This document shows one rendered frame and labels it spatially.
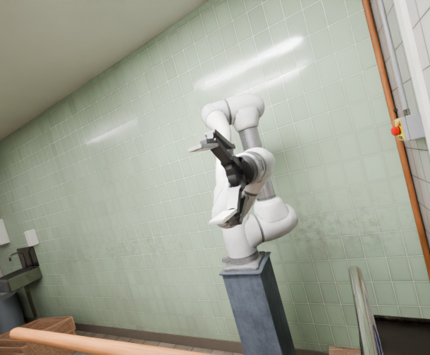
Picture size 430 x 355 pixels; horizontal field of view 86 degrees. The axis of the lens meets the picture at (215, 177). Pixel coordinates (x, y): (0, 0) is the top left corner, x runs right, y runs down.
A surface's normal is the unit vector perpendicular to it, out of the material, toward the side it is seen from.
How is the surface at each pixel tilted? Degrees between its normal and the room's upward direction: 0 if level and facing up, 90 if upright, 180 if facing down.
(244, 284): 90
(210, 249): 90
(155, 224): 90
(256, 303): 90
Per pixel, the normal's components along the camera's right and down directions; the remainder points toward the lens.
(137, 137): -0.43, 0.16
